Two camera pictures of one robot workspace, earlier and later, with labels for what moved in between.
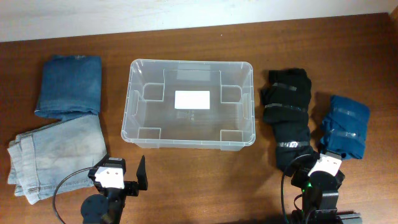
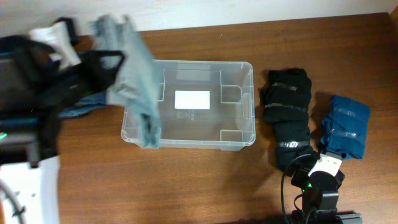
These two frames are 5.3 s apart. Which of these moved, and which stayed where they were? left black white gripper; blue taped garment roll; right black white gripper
Moved: left black white gripper
Stayed: right black white gripper; blue taped garment roll
